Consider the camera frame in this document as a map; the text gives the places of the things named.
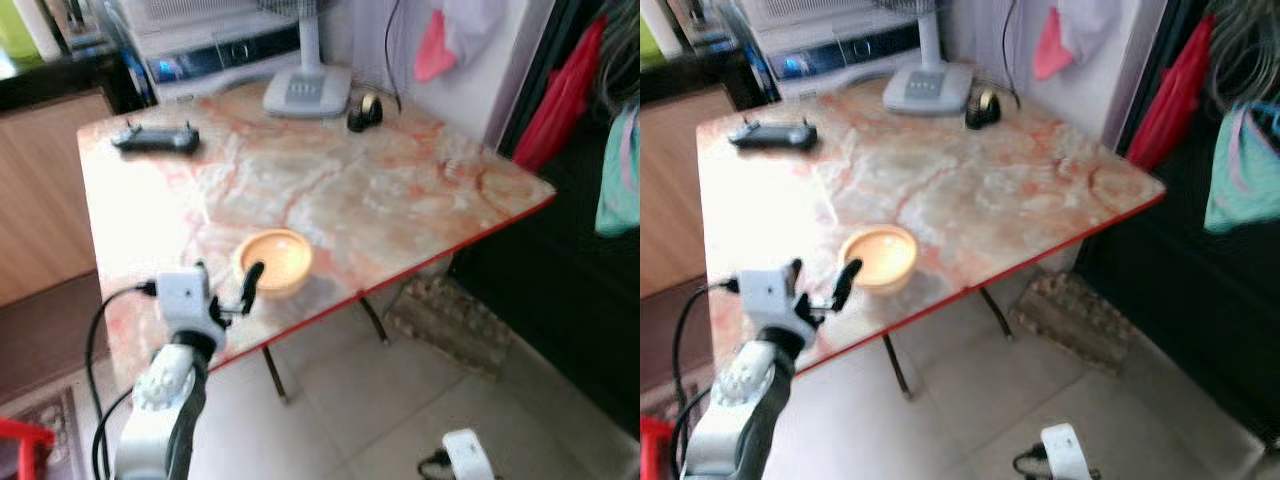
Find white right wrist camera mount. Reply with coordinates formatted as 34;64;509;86
442;428;496;480
1040;422;1093;480

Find red plastic stool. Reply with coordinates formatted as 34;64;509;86
640;415;673;480
0;417;56;480

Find wooden cabinet black top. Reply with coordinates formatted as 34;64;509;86
0;55;131;306
640;55;746;296

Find marble pattern table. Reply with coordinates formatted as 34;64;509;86
76;78;558;405
695;78;1168;401

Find orange round bowl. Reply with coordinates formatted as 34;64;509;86
233;228;314;299
838;225;919;296

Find white washing machine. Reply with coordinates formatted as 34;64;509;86
735;0;926;96
115;0;306;101

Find red hanging cloth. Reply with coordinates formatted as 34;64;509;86
510;15;608;173
1125;12;1216;171

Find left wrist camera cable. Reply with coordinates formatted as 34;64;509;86
672;283;741;480
85;283;161;480

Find black fan cable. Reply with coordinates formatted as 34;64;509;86
383;0;403;113
1003;0;1023;109

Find white bottle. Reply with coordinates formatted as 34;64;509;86
645;0;691;56
15;0;63;61

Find black handheld controller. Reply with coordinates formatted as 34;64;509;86
728;117;819;153
110;120;201;156

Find black tape dispenser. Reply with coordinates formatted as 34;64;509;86
346;92;384;133
965;88;1003;129

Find grey egg tray stack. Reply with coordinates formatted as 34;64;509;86
1008;270;1136;373
385;277;511;381

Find grey hanging threads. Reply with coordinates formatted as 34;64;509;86
598;0;641;106
1205;0;1280;111

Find teal hanging cloth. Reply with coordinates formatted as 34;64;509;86
595;100;641;238
1203;100;1280;236

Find white hanging cloth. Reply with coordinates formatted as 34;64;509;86
1060;0;1126;63
440;0;511;66

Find grey standing fan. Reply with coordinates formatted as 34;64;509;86
255;0;354;119
875;0;976;116

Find green cup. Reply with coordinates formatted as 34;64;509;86
640;10;666;59
0;0;36;63

